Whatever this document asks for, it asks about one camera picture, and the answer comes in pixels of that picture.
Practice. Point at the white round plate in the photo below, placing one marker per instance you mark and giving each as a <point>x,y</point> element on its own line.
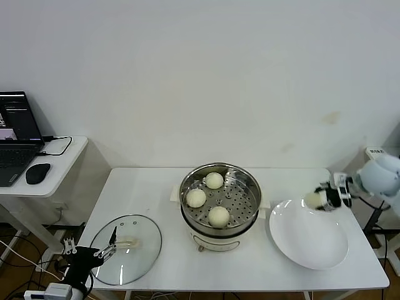
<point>306,237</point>

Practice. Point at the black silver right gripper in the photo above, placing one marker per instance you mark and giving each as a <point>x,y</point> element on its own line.
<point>339,195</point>

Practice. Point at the perforated steel steamer basket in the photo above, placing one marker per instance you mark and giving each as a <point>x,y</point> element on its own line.
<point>240,206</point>

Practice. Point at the white side desk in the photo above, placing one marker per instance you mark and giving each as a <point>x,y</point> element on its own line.
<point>62,175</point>

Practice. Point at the white labelled box appliance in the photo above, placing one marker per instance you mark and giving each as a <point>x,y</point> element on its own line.
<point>373,157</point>

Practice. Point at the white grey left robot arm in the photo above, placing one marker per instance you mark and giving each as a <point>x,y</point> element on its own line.
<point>57,290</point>

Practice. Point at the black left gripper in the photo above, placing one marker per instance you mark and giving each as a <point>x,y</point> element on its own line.
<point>82,262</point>

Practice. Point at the white steamed baozi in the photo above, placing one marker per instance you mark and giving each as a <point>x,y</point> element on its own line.
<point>214,180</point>
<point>196,197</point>
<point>218,216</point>
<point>312,200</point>

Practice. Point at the black computer mouse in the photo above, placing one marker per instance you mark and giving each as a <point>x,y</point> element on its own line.
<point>38,173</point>

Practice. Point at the dark open laptop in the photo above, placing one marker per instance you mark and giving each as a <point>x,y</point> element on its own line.
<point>15,125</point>

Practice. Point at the white floor stand foot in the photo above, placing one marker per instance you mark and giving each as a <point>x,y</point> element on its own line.
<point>382,247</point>

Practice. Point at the cream electric cooker base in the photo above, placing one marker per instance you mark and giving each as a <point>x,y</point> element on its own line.
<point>215,242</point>

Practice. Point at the white wall socket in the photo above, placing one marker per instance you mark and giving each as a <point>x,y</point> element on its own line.
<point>61,207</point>

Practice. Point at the brown round floor object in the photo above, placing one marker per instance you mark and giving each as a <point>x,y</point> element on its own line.
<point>59,265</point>

